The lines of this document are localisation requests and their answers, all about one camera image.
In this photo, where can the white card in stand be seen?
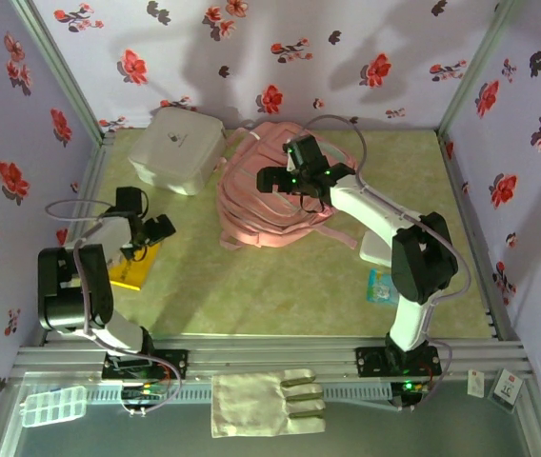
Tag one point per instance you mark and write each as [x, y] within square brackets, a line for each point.
[506, 385]

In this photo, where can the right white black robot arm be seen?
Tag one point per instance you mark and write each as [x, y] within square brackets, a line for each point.
[370, 209]

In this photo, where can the light blue tissue pack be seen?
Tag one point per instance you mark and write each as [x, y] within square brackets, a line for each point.
[381, 288]

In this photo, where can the aluminium corner post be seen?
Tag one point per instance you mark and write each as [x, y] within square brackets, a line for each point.
[475, 62]
[56, 62]

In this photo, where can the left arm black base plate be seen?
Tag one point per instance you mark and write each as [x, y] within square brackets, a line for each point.
[175, 364]

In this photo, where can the white pencil case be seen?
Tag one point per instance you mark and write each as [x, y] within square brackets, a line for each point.
[375, 247]

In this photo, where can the beige fabric glove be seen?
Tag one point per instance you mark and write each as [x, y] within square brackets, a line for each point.
[251, 404]

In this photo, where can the clear plastic organizer box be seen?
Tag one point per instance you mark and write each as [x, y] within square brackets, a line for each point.
[54, 407]

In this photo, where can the pink school backpack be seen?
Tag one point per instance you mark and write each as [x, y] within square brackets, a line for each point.
[261, 209]

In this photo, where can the white plastic box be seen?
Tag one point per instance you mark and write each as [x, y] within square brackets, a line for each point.
[175, 147]

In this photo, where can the yellow book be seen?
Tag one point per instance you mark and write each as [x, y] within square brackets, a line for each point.
[132, 276]

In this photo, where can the aluminium front frame rail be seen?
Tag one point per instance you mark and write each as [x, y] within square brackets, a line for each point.
[275, 354]

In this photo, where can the small white tag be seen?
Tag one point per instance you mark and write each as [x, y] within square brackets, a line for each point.
[475, 383]

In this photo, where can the aluminium side frame rail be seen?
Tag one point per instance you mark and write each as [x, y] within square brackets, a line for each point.
[452, 162]
[96, 157]

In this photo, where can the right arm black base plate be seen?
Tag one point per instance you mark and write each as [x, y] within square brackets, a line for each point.
[370, 362]

